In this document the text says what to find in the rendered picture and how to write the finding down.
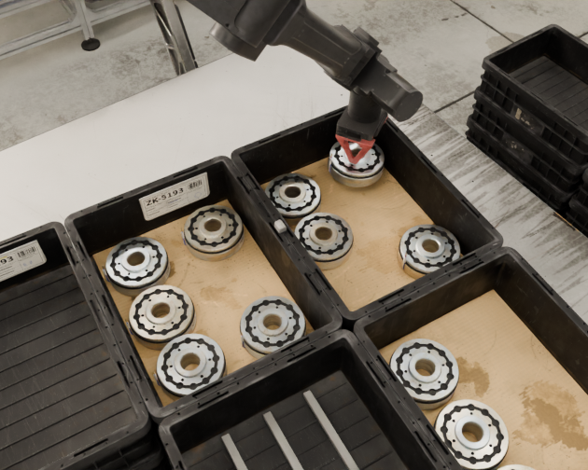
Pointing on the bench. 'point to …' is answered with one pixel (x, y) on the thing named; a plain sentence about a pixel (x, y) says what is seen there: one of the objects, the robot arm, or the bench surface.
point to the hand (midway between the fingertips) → (357, 151)
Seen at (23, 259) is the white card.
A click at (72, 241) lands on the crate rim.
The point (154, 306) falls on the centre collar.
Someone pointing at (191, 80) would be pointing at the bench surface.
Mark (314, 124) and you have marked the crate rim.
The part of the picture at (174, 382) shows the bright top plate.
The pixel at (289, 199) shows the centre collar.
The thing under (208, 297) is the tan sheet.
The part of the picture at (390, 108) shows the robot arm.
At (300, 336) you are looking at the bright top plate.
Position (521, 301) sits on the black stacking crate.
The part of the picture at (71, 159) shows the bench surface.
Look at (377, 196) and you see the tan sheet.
